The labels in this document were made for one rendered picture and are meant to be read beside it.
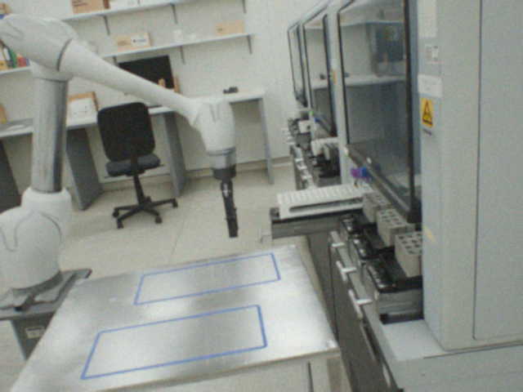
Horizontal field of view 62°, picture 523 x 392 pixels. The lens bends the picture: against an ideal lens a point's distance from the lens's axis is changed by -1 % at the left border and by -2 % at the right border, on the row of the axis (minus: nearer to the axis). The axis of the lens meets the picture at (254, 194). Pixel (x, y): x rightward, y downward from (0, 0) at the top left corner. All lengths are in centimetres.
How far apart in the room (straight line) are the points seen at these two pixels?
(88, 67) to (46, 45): 12
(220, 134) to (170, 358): 69
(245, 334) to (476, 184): 50
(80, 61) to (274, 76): 366
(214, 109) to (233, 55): 354
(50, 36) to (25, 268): 67
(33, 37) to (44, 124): 31
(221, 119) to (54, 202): 64
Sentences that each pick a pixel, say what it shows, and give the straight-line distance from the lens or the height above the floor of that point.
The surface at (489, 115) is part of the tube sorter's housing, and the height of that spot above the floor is 119.
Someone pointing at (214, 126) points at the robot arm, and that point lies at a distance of 131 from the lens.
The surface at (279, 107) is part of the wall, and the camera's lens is 489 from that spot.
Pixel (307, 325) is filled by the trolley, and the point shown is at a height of 82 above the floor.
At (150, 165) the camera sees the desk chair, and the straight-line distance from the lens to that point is 384.
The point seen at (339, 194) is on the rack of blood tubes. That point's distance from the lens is 141.
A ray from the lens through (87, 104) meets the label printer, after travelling 475.
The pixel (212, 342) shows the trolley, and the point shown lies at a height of 82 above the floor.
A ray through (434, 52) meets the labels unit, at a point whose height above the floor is 129.
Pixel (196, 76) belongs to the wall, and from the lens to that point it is 488.
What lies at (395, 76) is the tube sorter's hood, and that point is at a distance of 93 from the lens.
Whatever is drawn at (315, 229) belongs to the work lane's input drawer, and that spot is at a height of 77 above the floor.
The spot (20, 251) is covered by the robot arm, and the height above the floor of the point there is 87.
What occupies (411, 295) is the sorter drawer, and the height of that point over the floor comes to 79.
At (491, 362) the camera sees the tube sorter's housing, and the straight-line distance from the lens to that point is 102.
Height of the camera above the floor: 135
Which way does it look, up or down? 19 degrees down
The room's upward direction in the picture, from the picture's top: 9 degrees counter-clockwise
